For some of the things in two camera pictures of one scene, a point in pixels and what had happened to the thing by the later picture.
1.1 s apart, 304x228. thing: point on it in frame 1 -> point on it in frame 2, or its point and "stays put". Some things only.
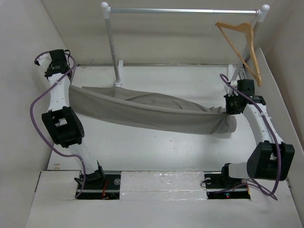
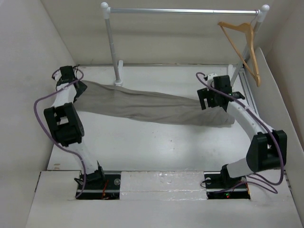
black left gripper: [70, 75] -> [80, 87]
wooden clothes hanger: [242, 27] stays put
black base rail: [215, 188] stays put
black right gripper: [229, 110] -> [204, 93]
